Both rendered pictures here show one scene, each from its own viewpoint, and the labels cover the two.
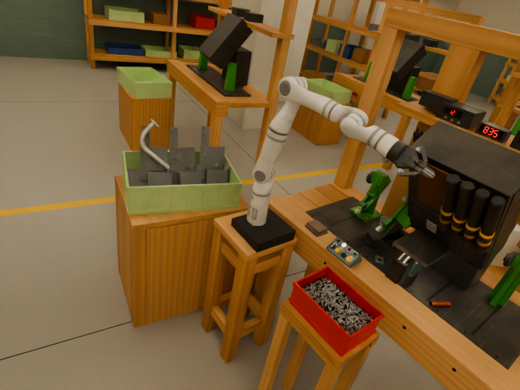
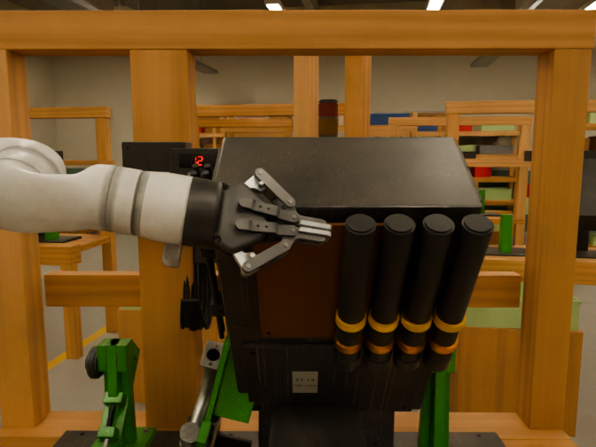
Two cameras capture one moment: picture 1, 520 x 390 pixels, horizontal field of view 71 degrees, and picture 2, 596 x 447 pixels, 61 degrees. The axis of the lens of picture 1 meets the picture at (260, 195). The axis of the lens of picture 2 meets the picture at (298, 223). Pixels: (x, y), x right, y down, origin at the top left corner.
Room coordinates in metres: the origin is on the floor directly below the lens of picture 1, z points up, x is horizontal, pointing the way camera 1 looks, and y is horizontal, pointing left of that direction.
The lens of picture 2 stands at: (0.72, -0.11, 1.60)
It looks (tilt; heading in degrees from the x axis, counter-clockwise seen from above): 8 degrees down; 314
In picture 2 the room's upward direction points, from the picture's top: straight up
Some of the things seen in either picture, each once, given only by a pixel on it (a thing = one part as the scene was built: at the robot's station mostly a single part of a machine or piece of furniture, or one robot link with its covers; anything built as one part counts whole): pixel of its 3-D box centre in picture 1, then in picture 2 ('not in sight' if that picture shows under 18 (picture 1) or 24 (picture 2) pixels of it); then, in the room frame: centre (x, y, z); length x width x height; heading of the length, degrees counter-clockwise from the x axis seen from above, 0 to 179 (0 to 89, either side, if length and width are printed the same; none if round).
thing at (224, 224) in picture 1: (254, 231); not in sight; (1.53, -0.01, 0.83); 0.32 x 0.32 x 0.04; 42
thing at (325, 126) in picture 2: not in sight; (327, 127); (1.58, -1.10, 1.67); 0.05 x 0.05 x 0.05
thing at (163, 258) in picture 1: (178, 242); not in sight; (1.83, 0.46, 0.39); 0.68 x 0.52 x 0.79; 124
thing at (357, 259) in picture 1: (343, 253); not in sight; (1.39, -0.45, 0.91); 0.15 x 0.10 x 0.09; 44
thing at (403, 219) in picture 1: (412, 210); (236, 377); (1.47, -0.70, 1.17); 0.13 x 0.12 x 0.20; 44
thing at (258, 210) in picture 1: (258, 206); not in sight; (1.53, -0.01, 0.99); 0.09 x 0.09 x 0.17; 39
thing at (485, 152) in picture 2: not in sight; (436, 177); (5.82, -9.32, 1.12); 3.01 x 0.54 x 2.23; 35
